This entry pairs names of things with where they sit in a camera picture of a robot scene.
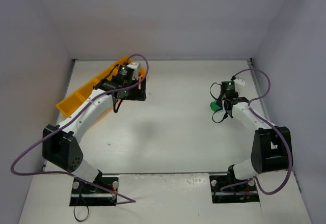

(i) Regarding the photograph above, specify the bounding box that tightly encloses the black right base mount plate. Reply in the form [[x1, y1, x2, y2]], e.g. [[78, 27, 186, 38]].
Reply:
[[209, 175, 260, 204]]

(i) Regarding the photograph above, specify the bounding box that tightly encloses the yellow four-compartment sorting tray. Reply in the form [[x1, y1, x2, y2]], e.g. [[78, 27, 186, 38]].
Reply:
[[56, 56, 133, 118]]

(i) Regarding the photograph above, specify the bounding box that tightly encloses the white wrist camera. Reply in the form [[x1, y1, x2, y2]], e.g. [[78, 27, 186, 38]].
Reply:
[[127, 62, 141, 80], [231, 77, 246, 94]]

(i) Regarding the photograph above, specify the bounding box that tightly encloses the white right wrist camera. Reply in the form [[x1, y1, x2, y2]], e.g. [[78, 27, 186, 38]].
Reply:
[[231, 77, 246, 94]]

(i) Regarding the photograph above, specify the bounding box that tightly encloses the green rounded lego piece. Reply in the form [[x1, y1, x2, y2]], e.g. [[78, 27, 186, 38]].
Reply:
[[210, 101, 221, 111]]

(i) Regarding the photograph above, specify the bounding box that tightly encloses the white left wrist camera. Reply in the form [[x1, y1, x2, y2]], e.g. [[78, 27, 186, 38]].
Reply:
[[127, 62, 141, 80]]

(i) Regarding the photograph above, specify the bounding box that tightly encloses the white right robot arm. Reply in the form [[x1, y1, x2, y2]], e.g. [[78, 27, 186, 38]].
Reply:
[[214, 79, 293, 183]]

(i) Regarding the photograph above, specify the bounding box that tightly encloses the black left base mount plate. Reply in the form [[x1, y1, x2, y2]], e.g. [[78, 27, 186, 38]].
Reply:
[[69, 175, 119, 207]]

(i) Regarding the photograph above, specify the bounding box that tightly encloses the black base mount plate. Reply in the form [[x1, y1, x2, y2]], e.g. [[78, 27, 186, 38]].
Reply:
[[209, 175, 260, 204], [69, 175, 119, 207]]

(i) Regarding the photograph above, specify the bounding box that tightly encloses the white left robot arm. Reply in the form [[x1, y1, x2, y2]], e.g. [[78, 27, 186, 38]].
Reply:
[[42, 62, 146, 184]]

